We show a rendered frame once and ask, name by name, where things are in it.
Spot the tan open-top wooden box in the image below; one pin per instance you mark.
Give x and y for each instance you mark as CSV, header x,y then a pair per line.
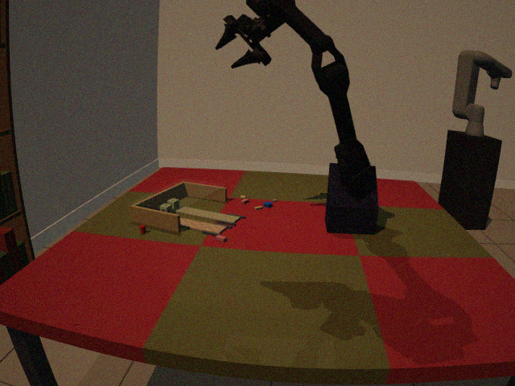
x,y
162,208

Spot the tan strip with green polka dots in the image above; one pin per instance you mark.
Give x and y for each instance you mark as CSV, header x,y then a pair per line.
x,y
209,215

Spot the tan zigzag-patterned strip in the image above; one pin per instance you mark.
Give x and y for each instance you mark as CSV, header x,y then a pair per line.
x,y
200,226

